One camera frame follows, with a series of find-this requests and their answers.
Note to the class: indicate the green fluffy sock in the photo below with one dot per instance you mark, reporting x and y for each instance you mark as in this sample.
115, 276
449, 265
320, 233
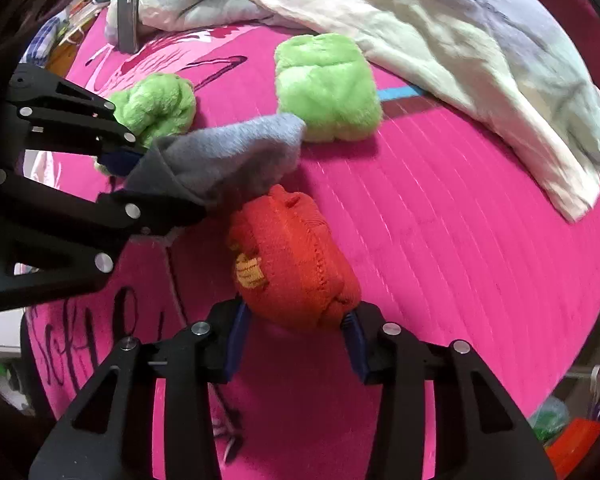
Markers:
327, 87
155, 105

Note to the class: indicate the red sock yellow mark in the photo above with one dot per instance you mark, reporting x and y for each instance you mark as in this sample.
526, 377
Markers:
290, 270

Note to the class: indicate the blue plaid cloth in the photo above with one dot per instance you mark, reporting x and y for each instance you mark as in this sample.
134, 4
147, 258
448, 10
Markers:
45, 40

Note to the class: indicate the pink printed bedspread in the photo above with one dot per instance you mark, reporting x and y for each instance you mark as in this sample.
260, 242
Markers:
430, 260

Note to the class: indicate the wooden nightstand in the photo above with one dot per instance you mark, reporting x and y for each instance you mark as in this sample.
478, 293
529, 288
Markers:
62, 62

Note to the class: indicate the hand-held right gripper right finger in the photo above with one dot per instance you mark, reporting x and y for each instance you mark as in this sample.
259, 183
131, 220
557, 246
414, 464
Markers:
355, 352

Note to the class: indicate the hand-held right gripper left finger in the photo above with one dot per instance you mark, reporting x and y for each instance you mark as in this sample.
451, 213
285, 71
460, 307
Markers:
237, 340

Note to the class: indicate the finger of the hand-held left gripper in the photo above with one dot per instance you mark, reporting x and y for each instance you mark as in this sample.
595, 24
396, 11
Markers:
120, 160
145, 212

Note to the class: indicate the dark smartphone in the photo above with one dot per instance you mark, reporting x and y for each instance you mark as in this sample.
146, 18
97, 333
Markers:
129, 15

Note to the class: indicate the orange printed carton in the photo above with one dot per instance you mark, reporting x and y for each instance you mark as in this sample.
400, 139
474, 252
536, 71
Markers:
575, 442

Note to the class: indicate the plain grey sock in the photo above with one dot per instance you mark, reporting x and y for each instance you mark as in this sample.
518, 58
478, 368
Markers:
225, 160

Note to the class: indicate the clear plastic bags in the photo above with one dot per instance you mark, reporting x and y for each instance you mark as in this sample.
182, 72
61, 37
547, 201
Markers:
550, 417

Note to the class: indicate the pale green cream quilt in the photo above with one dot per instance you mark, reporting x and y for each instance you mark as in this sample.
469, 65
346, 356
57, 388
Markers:
430, 35

